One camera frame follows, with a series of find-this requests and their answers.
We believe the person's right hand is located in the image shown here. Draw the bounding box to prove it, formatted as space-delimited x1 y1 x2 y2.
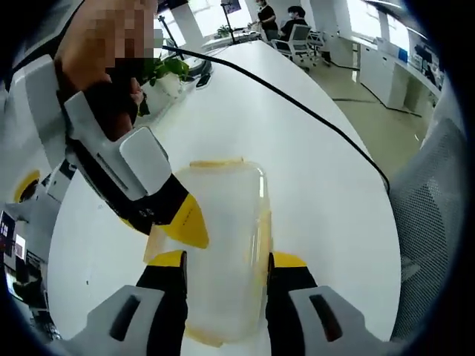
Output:
54 36 146 118

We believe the potted green plant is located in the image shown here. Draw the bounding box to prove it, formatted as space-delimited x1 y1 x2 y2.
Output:
137 55 193 118

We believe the black cable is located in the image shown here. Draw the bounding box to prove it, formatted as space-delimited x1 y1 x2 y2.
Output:
160 43 391 194

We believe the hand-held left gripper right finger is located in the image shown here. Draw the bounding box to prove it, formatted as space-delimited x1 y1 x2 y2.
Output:
264 251 391 356

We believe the white cabinet row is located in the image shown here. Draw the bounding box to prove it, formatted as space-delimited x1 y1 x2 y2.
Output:
358 39 445 111

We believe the clear container with plastic buckles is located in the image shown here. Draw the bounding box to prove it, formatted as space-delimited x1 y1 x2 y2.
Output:
142 155 276 349

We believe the black pole stand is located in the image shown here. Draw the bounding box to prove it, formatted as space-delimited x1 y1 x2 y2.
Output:
220 0 240 45

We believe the grey mesh office chair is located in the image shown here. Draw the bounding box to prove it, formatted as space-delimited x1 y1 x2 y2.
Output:
386 117 469 344

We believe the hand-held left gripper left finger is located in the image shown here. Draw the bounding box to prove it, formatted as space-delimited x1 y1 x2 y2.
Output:
68 249 189 356

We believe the white mesh office chair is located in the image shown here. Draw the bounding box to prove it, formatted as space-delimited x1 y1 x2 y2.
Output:
272 23 313 65

